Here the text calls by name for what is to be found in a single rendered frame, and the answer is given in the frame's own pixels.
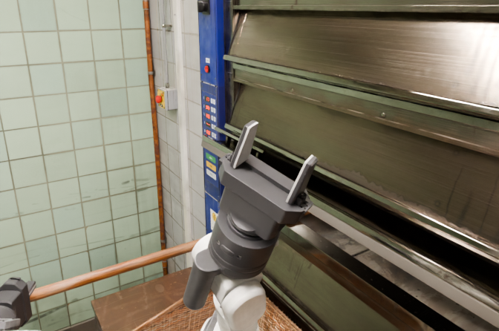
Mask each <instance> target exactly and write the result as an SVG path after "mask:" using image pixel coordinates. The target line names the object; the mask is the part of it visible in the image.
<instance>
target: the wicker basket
mask: <svg viewBox="0 0 499 331"><path fill-rule="evenodd" d="M213 295H214V293H213V292H212V290H210V292H209V295H208V297H207V300H206V304H205V305H206V306H205V305H204V307H203V308H201V309H199V310H198V311H197V310H191V309H189V308H187V307H186V306H185V304H184V303H183V298H181V299H180V300H179V301H177V302H176V301H175V302H176V303H174V304H172V305H171V306H169V307H168V308H166V309H165V310H163V311H162V312H160V313H158V314H156V316H154V317H152V318H150V319H149V320H147V321H146V322H144V323H143V324H141V325H140V326H138V327H136V328H135V329H133V330H132V331H170V330H171V331H173V330H174V331H178V330H179V331H199V330H200V331H201V329H202V327H203V325H204V322H205V320H207V319H208V318H209V317H212V315H213V314H214V312H215V310H216V308H215V304H214V300H213ZM210 302H211V303H210ZM212 305H213V306H212ZM266 305H267V306H266V311H265V313H264V315H262V316H261V317H260V318H259V319H258V327H259V331H285V330H286V331H302V330H301V329H299V327H297V326H296V324H294V323H293V321H291V320H290V318H288V316H286V315H285V314H284V313H283V311H281V310H280V309H279V308H278V307H277V306H276V305H275V304H274V303H273V302H271V301H270V300H269V298H267V296H266ZM205 307H206V308H205ZM207 308H208V309H207ZM190 310H191V311H190ZM273 310H274V311H273ZM187 311H188V312H187ZM195 311H196V312H195ZM202 311H203V312H202ZM204 311H205V312H204ZM213 311H214V312H213ZM271 311H272V312H271ZM174 312H175V313H174ZM179 313H180V314H179ZM210 313H211V314H210ZM176 315H177V316H176ZM181 316H182V317H181ZM196 316H197V317H196ZM198 316H200V317H198ZM267 316H268V317H267ZM279 316H280V317H279ZM189 318H190V319H189ZM176 319H177V320H176ZM179 319H180V320H179ZM267 319H268V320H267ZM271 319H272V320H271ZM184 320H185V321H184ZM189 320H190V321H189ZM181 322H182V323H181ZM195 322H196V323H195ZM280 322H281V323H280ZM266 323H267V324H266ZM173 324H174V325H173ZM268 324H269V325H268ZM279 324H280V325H279ZM175 325H176V326H175ZM178 325H179V326H178ZM265 325H266V326H265ZM277 325H278V326H279V327H278V326H277ZM151 326H152V327H151ZM157 326H158V327H157ZM159 327H160V328H159ZM162 327H163V328H162ZM175 327H176V328H175ZM181 327H182V328H181ZM190 327H191V328H190ZM272 327H273V328H274V329H273V328H272ZM276 327H277V328H276ZM288 327H289V328H288ZM173 328H174V329H173Z"/></svg>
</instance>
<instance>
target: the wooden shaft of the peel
mask: <svg viewBox="0 0 499 331"><path fill-rule="evenodd" d="M199 240H200V239H197V240H193V241H190V242H188V243H184V244H180V245H178V246H173V247H171V248H168V249H164V250H161V251H159V252H154V253H151V254H148V255H144V256H142V257H138V258H135V259H131V260H127V261H125V262H122V263H118V264H114V265H112V266H108V267H105V268H102V269H98V270H95V271H93V272H88V273H85V274H83V275H78V276H76V277H72V278H69V279H66V280H63V281H59V282H56V283H53V284H49V285H46V286H42V287H39V288H36V289H34V291H33V293H32V294H31V296H30V302H33V301H37V300H40V299H43V298H46V297H50V296H52V295H56V294H59V293H61V292H66V291H68V290H71V289H75V288H77V287H81V286H84V285H87V284H91V283H94V282H97V281H101V280H103V279H106V278H110V277H113V276H115V275H119V274H122V273H125V272H129V271H131V270H134V269H139V268H141V267H144V266H148V265H150V264H153V263H157V262H160V261H162V260H166V259H169V258H173V257H176V256H178V255H183V254H186V253H188V252H192V250H193V248H194V246H195V244H196V243H197V242H198V241H199Z"/></svg>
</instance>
